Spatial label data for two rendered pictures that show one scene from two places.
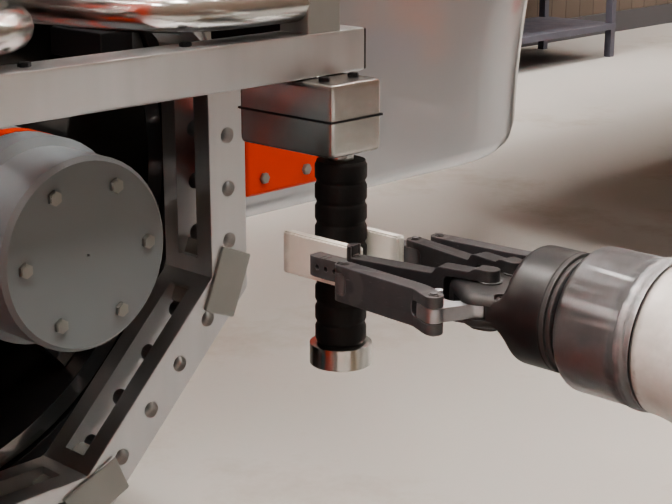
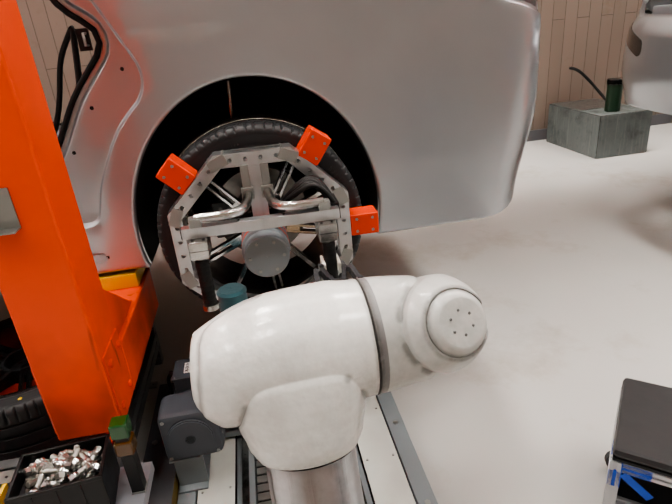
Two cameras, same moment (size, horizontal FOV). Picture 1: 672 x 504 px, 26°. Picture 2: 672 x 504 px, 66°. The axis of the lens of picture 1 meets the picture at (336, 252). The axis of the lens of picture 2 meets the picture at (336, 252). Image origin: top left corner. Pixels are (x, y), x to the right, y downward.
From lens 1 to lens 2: 90 cm
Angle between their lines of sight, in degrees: 37
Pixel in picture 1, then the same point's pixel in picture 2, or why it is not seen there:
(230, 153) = (345, 224)
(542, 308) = not seen: hidden behind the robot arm
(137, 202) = (280, 246)
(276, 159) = (361, 226)
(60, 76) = (244, 223)
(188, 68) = (280, 220)
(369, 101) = (332, 229)
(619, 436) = (622, 306)
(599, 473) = (600, 318)
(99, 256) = (270, 257)
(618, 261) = not seen: hidden behind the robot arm
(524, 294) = not seen: hidden behind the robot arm
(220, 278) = (343, 255)
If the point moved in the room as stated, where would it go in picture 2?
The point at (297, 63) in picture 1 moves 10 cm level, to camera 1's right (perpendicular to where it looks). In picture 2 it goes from (315, 218) to (346, 223)
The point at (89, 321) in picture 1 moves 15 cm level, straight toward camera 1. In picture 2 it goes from (268, 271) to (237, 295)
